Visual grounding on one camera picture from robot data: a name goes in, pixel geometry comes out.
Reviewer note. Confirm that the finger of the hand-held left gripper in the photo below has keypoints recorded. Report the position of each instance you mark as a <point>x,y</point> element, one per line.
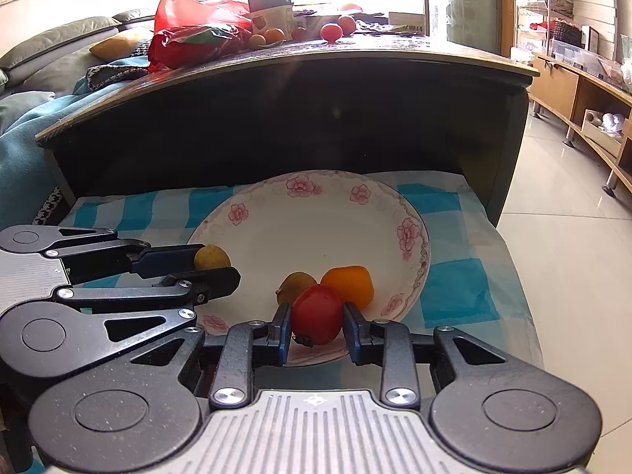
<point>168,259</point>
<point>217,284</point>

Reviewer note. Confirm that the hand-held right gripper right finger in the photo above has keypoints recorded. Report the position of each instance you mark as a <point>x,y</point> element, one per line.
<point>353,335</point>

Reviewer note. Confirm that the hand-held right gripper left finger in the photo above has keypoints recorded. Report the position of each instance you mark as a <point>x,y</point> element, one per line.
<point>283,335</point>

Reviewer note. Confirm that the small yellow-green fruit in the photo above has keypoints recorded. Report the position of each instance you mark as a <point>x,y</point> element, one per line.
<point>212,256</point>

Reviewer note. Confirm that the red tomato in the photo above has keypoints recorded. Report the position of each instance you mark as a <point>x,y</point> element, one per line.
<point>318,313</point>
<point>330,32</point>

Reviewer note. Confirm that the green-brown kiwi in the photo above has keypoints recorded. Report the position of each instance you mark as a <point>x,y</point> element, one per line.
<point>294,286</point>

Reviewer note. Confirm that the orange persimmon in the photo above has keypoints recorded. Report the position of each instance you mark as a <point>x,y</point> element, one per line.
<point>350,284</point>

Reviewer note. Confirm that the white floral plate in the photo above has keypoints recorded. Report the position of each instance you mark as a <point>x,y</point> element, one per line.
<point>306,227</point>

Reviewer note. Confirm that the blue checked tablecloth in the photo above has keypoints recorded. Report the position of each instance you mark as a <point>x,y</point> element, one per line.
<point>454,276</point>

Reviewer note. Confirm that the dark coffee table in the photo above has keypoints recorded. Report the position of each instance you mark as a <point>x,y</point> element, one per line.
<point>247,123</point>

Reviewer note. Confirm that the blue blanket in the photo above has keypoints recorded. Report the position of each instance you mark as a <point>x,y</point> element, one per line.
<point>19,158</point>

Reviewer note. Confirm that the dark patterned cushion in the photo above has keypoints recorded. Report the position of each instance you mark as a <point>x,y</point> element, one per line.
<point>113,76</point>

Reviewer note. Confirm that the yellow cushion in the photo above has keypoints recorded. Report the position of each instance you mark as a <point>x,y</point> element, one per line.
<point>118,44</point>

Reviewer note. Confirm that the red green printed bag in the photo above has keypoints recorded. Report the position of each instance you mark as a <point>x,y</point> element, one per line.
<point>207,39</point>

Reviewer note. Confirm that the small tan fruit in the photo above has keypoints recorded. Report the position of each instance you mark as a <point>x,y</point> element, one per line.
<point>256,41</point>

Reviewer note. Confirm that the small orange fruit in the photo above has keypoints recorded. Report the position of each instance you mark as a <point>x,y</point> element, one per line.
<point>274,35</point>

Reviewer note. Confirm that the small red fruit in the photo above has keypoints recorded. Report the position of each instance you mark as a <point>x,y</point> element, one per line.
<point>298,33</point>

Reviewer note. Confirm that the red-orange fruit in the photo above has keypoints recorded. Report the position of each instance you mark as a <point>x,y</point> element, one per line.
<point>346,24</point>

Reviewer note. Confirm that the open wooden drawer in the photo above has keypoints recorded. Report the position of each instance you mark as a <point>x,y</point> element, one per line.
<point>605,145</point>

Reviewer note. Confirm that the wooden TV cabinet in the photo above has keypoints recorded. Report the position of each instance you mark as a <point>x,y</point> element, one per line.
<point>558,84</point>

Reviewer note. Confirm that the dark wicker basket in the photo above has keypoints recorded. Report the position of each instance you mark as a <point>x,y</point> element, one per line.
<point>565,32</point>

